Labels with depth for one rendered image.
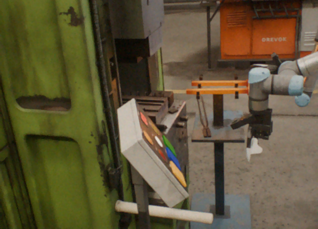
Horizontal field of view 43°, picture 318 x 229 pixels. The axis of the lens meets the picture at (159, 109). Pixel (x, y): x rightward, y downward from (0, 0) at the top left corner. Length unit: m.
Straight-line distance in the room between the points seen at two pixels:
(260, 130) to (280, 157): 1.91
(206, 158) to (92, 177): 1.76
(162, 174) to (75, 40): 0.61
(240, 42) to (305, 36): 0.82
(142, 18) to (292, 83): 0.66
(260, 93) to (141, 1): 0.61
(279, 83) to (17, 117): 1.10
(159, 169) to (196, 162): 2.08
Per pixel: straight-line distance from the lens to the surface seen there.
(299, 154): 3.56
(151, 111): 1.97
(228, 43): 5.52
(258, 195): 3.04
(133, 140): 1.29
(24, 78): 1.84
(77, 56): 1.60
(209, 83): 2.37
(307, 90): 2.25
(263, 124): 1.60
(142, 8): 1.72
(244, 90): 2.26
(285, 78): 1.53
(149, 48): 1.81
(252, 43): 5.52
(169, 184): 1.36
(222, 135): 2.35
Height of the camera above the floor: 1.79
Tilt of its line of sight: 24 degrees down
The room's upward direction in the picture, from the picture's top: 5 degrees counter-clockwise
